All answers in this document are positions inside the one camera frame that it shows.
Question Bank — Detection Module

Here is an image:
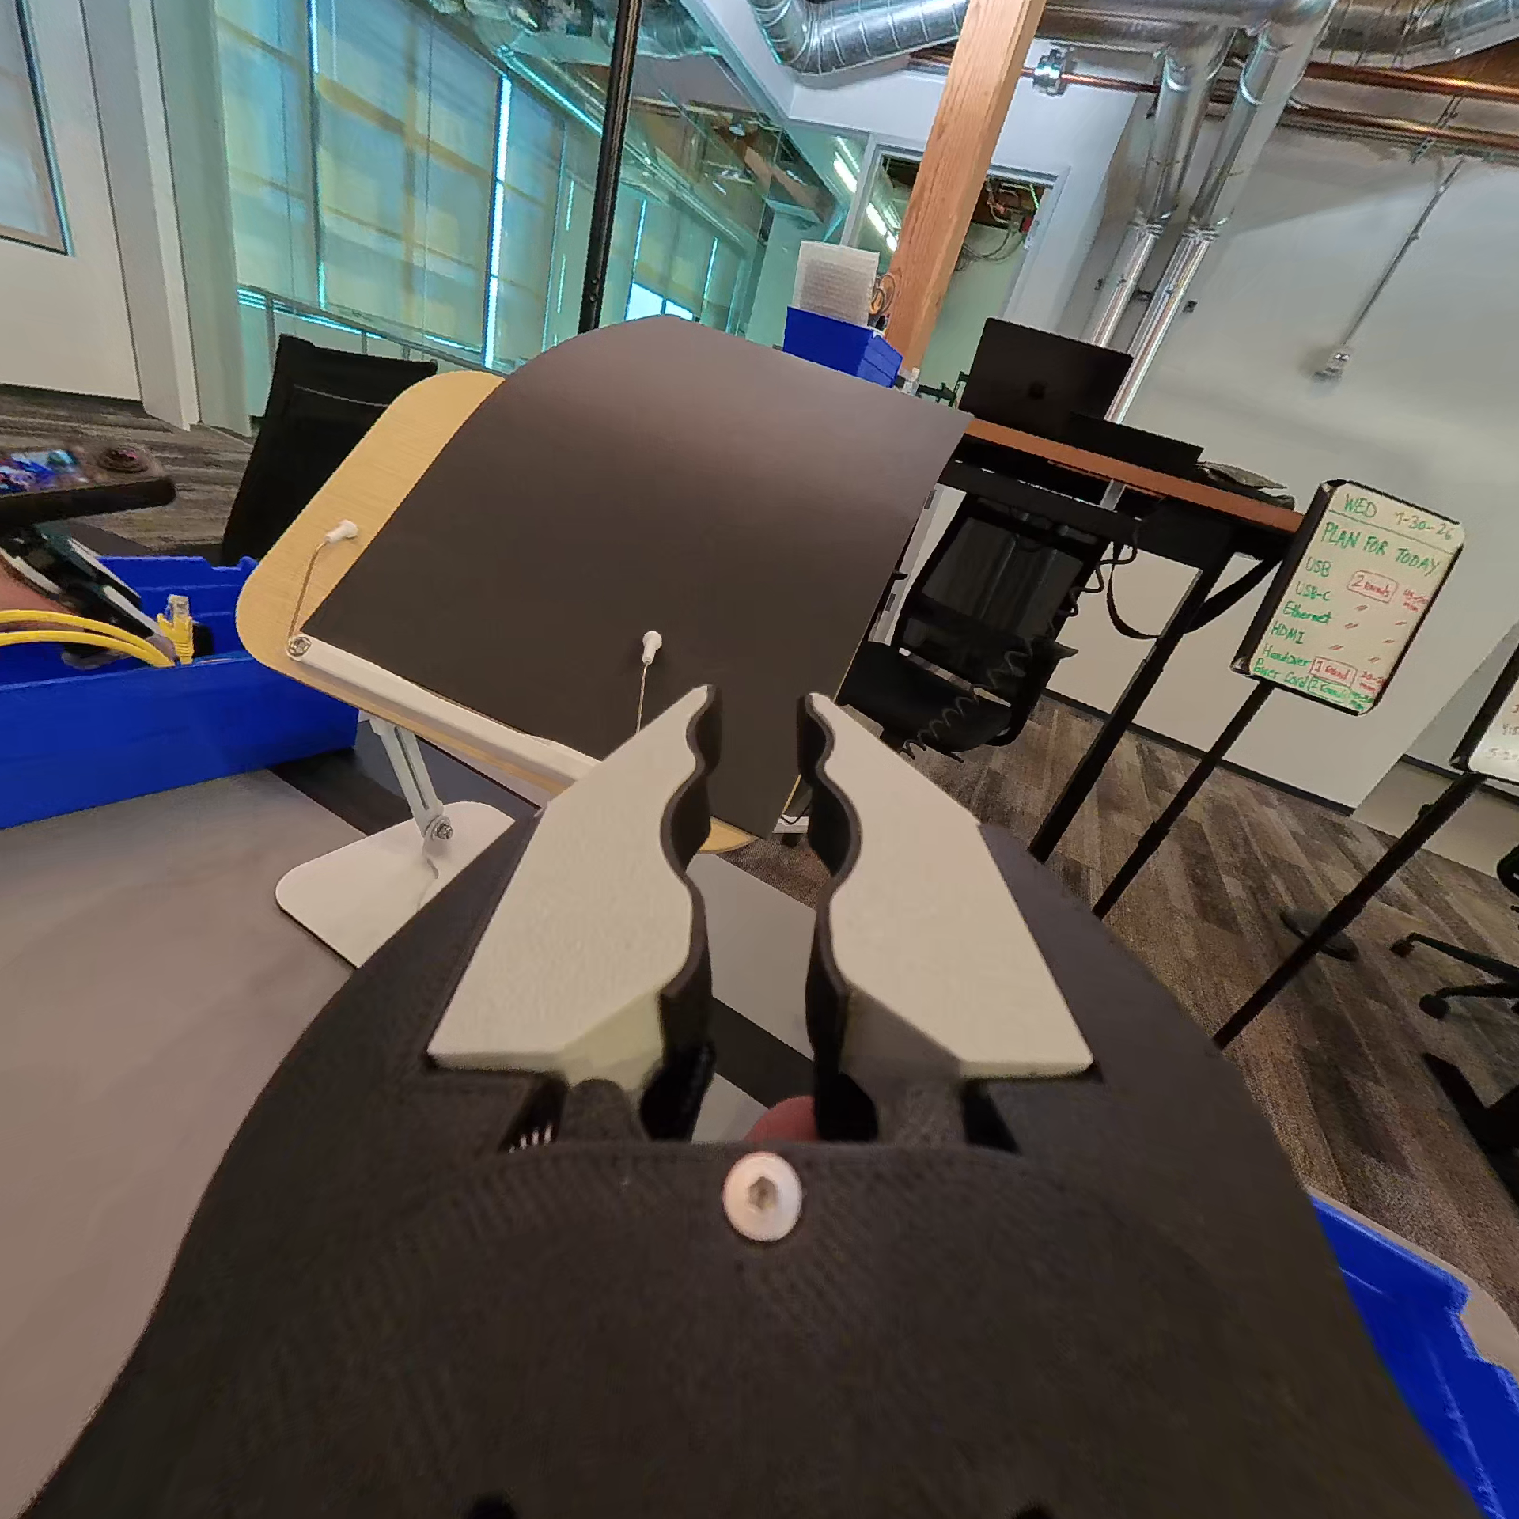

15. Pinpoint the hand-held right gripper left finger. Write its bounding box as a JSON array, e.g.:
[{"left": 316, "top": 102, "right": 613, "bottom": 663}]
[{"left": 431, "top": 689, "right": 720, "bottom": 1117}]

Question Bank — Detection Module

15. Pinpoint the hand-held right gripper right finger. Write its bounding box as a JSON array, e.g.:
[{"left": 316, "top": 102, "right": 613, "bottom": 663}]
[{"left": 796, "top": 693, "right": 1098, "bottom": 1117}]

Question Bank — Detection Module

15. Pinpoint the blue plastic bin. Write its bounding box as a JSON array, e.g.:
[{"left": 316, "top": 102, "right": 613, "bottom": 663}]
[
  {"left": 0, "top": 553, "right": 363, "bottom": 832},
  {"left": 1312, "top": 1187, "right": 1519, "bottom": 1519}
]

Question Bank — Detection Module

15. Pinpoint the black desk chair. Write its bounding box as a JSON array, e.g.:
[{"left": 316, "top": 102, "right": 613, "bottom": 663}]
[{"left": 835, "top": 487, "right": 1121, "bottom": 760}]

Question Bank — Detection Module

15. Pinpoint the black backdrop board stand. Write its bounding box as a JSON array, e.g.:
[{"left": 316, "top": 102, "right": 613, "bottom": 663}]
[{"left": 233, "top": 314, "right": 974, "bottom": 859}]

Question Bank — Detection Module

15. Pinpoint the wooden top standing desk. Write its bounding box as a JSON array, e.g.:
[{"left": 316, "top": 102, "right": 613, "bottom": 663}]
[{"left": 937, "top": 414, "right": 1312, "bottom": 868}]

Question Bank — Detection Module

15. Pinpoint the yellow item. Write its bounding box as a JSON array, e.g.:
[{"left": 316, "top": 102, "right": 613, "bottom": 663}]
[{"left": 0, "top": 596, "right": 196, "bottom": 670}]

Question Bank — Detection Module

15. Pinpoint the black mesh chair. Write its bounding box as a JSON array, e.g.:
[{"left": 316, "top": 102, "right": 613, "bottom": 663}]
[{"left": 220, "top": 332, "right": 439, "bottom": 570}]

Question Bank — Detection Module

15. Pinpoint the black laptop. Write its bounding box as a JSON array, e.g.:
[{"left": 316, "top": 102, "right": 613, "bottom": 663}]
[{"left": 958, "top": 318, "right": 1136, "bottom": 444}]

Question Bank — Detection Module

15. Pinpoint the wooden ceiling post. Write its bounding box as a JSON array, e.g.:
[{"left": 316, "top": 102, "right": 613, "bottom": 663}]
[{"left": 880, "top": 0, "right": 1051, "bottom": 374}]

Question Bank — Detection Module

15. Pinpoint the silver ceiling duct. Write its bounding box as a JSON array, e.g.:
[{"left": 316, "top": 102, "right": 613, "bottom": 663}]
[{"left": 746, "top": 0, "right": 1519, "bottom": 76}]

